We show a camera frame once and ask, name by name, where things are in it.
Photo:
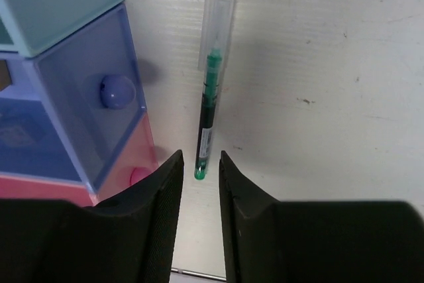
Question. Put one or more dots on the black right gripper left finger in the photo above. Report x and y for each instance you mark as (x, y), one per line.
(128, 237)

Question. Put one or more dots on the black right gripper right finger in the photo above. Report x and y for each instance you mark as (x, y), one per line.
(268, 240)

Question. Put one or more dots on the pink drawer box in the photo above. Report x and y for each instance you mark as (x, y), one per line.
(136, 161)

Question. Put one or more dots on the purple drawer box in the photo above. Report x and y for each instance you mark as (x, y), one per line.
(69, 111)

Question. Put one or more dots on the green gel pen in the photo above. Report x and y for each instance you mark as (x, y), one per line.
(214, 48)

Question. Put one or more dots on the teal drawer box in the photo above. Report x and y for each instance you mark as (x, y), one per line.
(30, 27)

